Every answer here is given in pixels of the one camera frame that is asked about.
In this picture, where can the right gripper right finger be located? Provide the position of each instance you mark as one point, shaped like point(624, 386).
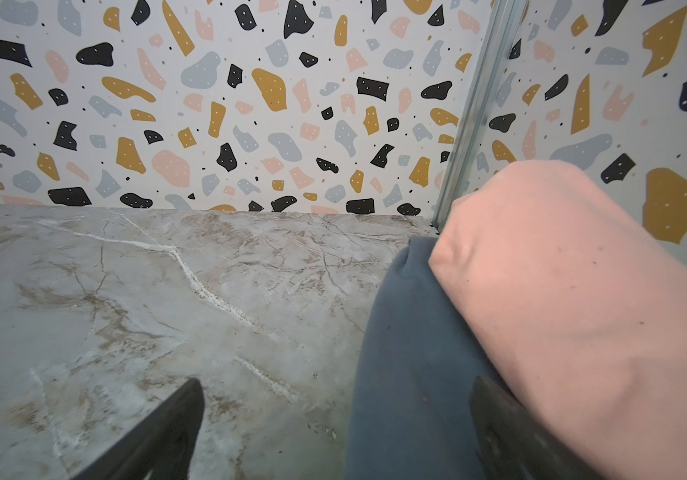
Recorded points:
point(513, 445)

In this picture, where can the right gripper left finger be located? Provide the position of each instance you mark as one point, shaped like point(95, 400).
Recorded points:
point(161, 446)

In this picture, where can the grey blue t-shirt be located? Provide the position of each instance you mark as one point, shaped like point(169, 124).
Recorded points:
point(410, 417)

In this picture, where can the light peach t-shirt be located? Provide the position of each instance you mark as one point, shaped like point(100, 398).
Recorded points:
point(580, 310)

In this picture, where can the right aluminium corner post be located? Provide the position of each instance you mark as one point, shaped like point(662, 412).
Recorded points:
point(500, 36)

